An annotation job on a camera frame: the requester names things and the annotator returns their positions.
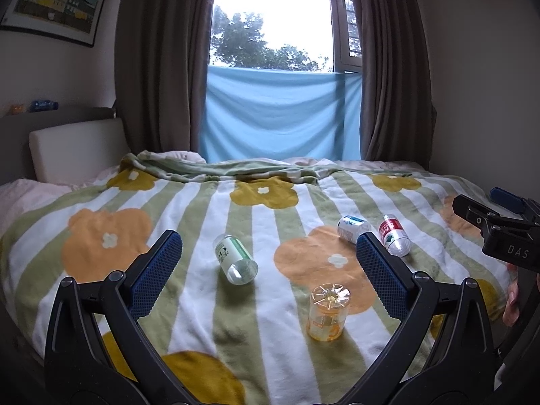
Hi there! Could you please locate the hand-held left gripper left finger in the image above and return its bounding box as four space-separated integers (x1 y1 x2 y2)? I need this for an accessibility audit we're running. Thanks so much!
44 230 184 382

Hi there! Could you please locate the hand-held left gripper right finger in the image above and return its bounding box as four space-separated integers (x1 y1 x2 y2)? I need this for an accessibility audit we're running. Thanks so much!
355 232 495 384

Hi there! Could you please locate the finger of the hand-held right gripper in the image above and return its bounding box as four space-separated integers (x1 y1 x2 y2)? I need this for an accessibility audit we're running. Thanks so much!
452 194 540 271
489 187 540 220

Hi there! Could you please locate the clear orange plastic cup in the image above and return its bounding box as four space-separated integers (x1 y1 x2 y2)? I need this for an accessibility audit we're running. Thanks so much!
306 283 352 342

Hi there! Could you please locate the person's right hand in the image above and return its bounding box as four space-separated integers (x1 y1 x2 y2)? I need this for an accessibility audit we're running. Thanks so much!
501 262 523 325

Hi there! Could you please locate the red label clear bottle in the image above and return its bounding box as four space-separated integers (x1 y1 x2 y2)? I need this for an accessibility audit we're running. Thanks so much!
378 213 412 258

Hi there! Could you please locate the blue label white bottle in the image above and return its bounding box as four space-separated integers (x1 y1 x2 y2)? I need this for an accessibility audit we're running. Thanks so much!
336 215 373 244

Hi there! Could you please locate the green label clear bottle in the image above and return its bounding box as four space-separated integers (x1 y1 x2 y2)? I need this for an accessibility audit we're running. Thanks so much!
214 234 259 285

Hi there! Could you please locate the striped flower print blanket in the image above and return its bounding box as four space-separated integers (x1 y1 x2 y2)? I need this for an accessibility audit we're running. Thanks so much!
0 151 513 405

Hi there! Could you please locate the white padded headboard cushion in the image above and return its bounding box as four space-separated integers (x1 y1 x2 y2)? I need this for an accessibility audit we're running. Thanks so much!
29 118 131 184

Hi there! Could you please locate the brown curtain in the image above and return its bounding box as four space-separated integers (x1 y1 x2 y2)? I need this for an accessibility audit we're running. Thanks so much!
114 0 221 165
335 0 437 174

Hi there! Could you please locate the grey bed headboard shelf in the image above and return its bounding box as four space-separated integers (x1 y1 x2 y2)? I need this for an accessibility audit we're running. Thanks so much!
0 106 119 186

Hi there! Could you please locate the light blue cloth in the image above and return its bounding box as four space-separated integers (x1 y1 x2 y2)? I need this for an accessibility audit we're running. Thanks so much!
198 66 363 164

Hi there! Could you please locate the brown window frame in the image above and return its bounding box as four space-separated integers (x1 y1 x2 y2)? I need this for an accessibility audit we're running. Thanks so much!
326 0 363 74

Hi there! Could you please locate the framed wall picture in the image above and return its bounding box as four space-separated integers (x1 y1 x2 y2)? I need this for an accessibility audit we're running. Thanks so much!
0 0 112 49

